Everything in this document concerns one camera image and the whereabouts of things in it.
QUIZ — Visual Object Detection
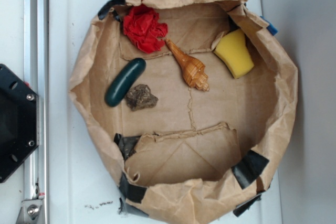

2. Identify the brown spiral sea shell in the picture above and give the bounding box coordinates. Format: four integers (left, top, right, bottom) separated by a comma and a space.
165, 39, 210, 91

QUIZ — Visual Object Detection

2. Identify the brown paper bag tray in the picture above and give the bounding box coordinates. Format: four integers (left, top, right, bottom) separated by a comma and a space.
69, 0, 298, 223

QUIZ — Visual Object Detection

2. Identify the brown rough rock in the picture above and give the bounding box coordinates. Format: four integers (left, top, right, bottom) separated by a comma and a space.
125, 84, 159, 111

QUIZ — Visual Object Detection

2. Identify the dark green oblong capsule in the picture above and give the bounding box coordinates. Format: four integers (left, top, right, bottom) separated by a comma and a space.
104, 58, 146, 107

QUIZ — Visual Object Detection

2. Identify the crumpled red paper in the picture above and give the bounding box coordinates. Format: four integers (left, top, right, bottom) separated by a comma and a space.
123, 5, 168, 54

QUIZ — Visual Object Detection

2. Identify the yellow sponge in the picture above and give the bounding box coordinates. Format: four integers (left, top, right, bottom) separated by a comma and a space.
214, 29, 254, 79

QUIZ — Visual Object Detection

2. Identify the blue tape piece right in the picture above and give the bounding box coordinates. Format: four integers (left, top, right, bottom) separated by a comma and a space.
260, 16, 278, 36

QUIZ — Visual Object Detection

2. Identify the white plastic board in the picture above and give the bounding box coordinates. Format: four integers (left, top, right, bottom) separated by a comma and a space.
48, 0, 284, 224

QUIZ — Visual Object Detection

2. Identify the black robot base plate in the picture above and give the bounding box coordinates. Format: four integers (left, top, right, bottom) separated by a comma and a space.
1, 64, 38, 183

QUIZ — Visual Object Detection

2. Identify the aluminium extrusion rail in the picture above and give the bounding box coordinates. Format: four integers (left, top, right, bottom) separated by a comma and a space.
24, 0, 50, 223

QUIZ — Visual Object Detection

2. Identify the metal corner bracket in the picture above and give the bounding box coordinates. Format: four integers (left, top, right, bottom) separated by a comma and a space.
16, 199, 45, 224

